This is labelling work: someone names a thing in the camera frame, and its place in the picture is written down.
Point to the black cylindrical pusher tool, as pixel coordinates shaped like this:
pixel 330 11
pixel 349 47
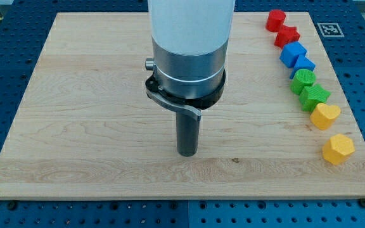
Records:
pixel 187 130

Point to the black clamp with metal lever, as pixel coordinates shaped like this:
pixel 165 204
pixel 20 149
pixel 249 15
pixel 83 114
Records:
pixel 189 107

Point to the red star block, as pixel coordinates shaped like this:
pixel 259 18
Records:
pixel 286 35

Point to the green star block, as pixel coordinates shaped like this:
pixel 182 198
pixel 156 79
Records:
pixel 311 96

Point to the blue triangular block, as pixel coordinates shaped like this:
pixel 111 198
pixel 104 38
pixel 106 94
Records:
pixel 302 62

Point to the red cylinder block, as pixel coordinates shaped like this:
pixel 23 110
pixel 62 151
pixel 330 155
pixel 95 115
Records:
pixel 275 20

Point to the white fiducial marker tag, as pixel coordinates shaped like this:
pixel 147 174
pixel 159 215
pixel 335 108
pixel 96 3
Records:
pixel 329 29

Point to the yellow hexagon block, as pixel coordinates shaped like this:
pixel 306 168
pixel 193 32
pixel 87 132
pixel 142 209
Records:
pixel 338 149

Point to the yellow heart block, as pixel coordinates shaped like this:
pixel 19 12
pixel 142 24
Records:
pixel 323 115

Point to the blue cube block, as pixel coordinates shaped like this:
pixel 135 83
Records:
pixel 291 52

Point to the green cylinder block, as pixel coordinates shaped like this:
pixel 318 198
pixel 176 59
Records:
pixel 302 78

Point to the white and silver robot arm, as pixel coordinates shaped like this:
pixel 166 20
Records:
pixel 190 39

